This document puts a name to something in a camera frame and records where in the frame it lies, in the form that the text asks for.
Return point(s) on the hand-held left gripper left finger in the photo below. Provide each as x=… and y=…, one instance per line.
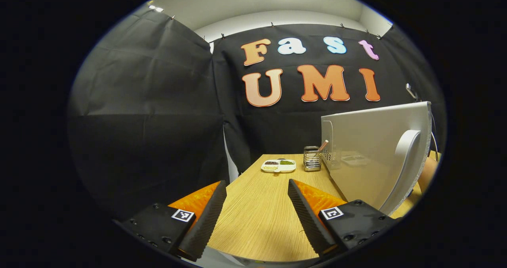
x=206, y=220

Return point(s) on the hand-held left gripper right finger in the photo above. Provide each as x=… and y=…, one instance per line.
x=309, y=220

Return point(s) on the white microwave oven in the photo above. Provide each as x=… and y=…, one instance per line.
x=368, y=157

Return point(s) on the metal mesh utensil holder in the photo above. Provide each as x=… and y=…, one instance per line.
x=312, y=159

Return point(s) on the white divided bean dish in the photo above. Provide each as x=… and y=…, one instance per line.
x=278, y=165

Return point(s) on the pink straw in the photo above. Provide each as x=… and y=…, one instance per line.
x=323, y=145

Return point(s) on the narrow ceiling light strip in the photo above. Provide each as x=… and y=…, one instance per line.
x=155, y=8

